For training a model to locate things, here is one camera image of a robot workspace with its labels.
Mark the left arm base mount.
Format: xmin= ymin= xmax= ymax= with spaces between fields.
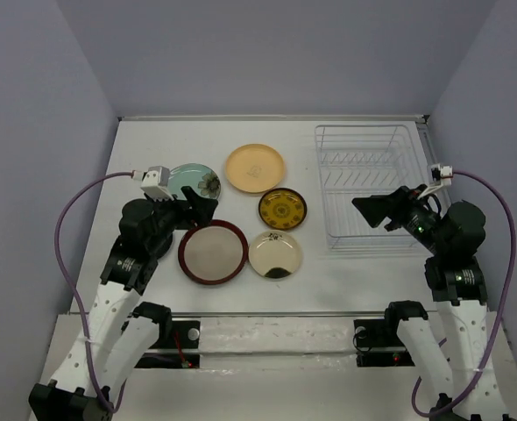
xmin=135 ymin=319 xmax=201 ymax=369

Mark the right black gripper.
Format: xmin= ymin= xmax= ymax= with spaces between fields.
xmin=351 ymin=182 xmax=448 ymax=254

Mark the white wire dish rack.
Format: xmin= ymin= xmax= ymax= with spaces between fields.
xmin=315 ymin=122 xmax=430 ymax=255

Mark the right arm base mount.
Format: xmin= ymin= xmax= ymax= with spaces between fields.
xmin=352 ymin=318 xmax=414 ymax=367

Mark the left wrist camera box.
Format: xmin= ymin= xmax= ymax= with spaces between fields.
xmin=140 ymin=166 xmax=174 ymax=201

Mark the cream plate black mark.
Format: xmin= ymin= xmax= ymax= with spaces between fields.
xmin=248 ymin=230 xmax=303 ymax=280

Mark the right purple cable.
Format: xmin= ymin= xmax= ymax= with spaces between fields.
xmin=411 ymin=169 xmax=517 ymax=417

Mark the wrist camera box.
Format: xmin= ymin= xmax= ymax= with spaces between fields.
xmin=419 ymin=163 xmax=454 ymax=199
xmin=140 ymin=166 xmax=174 ymax=201

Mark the yellow patterned black-rim plate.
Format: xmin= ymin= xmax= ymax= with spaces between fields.
xmin=258 ymin=188 xmax=308 ymax=231

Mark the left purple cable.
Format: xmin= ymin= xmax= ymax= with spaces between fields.
xmin=54 ymin=171 xmax=144 ymax=414

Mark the orange round plate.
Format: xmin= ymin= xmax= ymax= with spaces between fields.
xmin=224 ymin=144 xmax=286 ymax=194

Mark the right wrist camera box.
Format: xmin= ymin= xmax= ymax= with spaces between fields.
xmin=419 ymin=163 xmax=454 ymax=199

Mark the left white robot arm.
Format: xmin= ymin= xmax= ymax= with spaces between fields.
xmin=29 ymin=186 xmax=218 ymax=420

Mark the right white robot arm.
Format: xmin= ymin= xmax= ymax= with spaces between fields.
xmin=351 ymin=185 xmax=511 ymax=420

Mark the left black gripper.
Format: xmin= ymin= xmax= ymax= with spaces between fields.
xmin=145 ymin=186 xmax=218 ymax=253

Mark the light blue flower plate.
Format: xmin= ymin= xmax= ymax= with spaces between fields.
xmin=167 ymin=163 xmax=222 ymax=200

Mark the red rim white plate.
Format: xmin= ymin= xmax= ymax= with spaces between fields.
xmin=177 ymin=219 xmax=249 ymax=286

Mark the purple cable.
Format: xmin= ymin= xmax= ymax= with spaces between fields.
xmin=411 ymin=169 xmax=517 ymax=417
xmin=54 ymin=171 xmax=144 ymax=414

